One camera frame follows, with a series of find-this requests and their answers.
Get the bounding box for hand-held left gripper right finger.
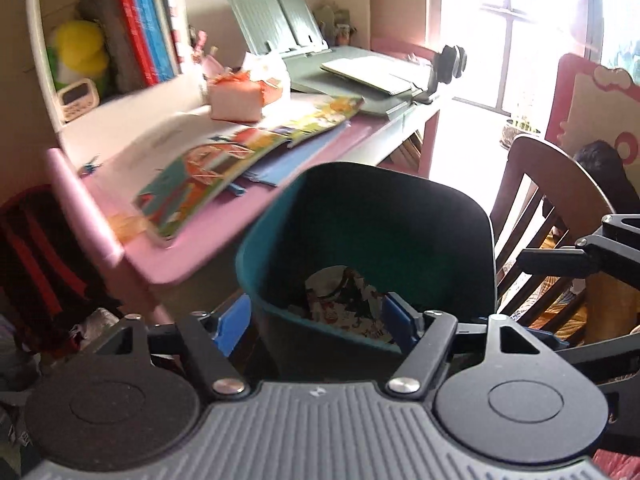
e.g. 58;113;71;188
381;291;573;397

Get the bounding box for pink cartoon board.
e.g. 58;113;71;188
544;52;640;161

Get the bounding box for yellow crumpled wrapper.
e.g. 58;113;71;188
107;212;146;241

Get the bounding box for potted plant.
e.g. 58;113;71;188
500;110;543;150

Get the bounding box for light blue folder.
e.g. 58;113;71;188
240;125;361;186

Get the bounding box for orange patterned cloth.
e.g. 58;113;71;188
500;237;591;346

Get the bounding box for green desk organiser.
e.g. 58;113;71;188
315;2;356;46

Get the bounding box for white shelf hutch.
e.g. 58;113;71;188
24;0;241;136

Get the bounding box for colourful printed wrapper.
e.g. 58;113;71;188
304;265;401;345

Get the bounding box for pink tissue box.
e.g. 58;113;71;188
206;50;292;123

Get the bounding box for window frame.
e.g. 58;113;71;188
477;0;640;116

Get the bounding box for grey folders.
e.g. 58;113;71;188
77;0;146;96

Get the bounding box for yellow plush toy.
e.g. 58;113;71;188
47;20;111;98

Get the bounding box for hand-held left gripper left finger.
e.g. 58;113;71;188
114;292;253;397

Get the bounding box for pencil cup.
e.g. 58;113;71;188
189;30;221;68

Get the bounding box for open white notebook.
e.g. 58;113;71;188
320;55;433;97

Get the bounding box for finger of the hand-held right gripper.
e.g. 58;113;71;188
530;327;640;367
516;214;640;278

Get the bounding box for pink desk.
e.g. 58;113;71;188
45;42;446;291

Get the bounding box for colourful picture book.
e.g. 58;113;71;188
132;95;366;248

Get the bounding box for wooden chair black seat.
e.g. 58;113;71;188
490;135;621;331

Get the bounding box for white worksheet book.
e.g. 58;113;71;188
62;105;261;181

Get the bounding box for red black backpack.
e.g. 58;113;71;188
0;185;126;361

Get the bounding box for white timer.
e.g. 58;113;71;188
56;78;96;122

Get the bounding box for row of red blue books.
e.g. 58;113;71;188
112;0;183;88

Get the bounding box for green book stand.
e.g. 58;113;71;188
225;0;331;56

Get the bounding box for dark jacket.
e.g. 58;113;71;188
572;141;628;211

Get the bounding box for teal waste bin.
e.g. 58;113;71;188
235;161;501;386

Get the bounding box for grey green tilting desk board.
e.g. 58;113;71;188
282;45;436;121

